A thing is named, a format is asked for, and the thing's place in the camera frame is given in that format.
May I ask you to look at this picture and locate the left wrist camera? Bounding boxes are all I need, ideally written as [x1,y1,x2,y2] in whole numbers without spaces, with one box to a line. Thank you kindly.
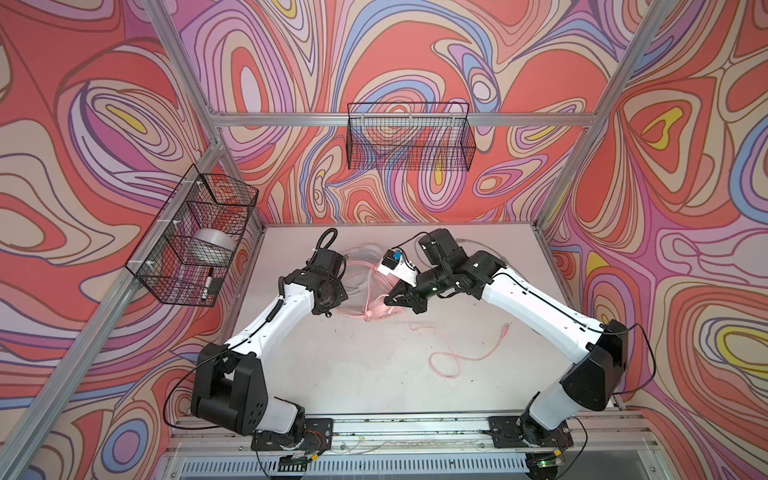
[307,227,346,279]

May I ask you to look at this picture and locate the black marker pen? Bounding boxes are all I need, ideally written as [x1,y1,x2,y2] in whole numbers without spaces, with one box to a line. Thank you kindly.
[201,267,214,301]

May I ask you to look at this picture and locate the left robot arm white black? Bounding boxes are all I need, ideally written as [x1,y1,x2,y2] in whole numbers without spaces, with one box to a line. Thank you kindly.
[191,270,348,445]

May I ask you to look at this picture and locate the black wire basket back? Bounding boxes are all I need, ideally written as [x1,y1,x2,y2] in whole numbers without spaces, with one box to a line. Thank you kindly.
[346,100,477,172]

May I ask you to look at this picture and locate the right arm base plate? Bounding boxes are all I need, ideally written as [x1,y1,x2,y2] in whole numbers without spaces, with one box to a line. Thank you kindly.
[482,416,574,451]

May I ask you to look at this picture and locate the pink cat-ear headphones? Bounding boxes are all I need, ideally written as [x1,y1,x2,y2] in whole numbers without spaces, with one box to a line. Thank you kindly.
[336,244,399,322]

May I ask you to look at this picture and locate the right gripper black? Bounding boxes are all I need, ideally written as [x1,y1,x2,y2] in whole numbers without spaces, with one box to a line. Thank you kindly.
[383,263,452,313]

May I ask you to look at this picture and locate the silver tape roll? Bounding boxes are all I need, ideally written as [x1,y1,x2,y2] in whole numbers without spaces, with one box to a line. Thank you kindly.
[189,228,236,264]

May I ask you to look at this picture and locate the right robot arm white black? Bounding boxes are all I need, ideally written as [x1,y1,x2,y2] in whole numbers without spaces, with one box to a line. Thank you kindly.
[377,250,628,433]

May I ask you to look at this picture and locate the black wire basket left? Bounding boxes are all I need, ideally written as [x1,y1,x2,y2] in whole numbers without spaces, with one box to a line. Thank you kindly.
[125,166,259,307]

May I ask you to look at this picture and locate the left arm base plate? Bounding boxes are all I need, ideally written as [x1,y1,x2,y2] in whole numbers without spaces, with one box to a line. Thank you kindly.
[251,417,334,454]

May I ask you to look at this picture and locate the aluminium front rail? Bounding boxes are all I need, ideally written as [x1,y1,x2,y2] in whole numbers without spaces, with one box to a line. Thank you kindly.
[166,409,661,455]

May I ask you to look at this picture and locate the black wire basket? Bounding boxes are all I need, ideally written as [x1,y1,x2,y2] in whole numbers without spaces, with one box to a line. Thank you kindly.
[346,100,477,172]
[125,166,259,307]

